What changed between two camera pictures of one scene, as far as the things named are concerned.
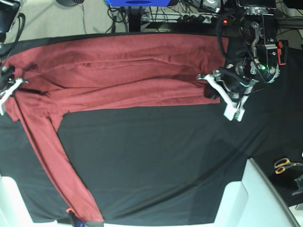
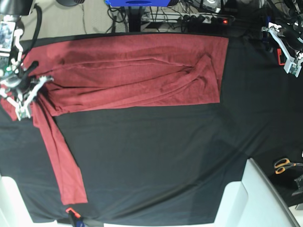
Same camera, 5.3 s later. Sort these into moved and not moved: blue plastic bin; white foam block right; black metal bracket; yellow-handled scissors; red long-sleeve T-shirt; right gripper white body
Moved: red long-sleeve T-shirt; right gripper white body
Not moved: yellow-handled scissors; blue plastic bin; black metal bracket; white foam block right
